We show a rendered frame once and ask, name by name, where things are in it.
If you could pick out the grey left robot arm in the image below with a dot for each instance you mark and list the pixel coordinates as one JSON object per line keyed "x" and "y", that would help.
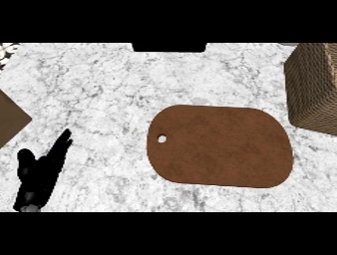
{"x": 30, "y": 208}

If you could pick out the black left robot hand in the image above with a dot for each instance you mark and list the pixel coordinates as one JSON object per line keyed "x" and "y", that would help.
{"x": 38, "y": 172}

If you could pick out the brown wicker basket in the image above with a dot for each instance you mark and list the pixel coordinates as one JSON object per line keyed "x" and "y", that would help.
{"x": 322, "y": 89}

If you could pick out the brown wooden cutting board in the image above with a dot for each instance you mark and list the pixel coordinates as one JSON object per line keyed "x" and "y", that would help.
{"x": 219, "y": 146}

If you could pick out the black appliance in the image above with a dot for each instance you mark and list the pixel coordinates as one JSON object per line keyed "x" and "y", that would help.
{"x": 169, "y": 47}

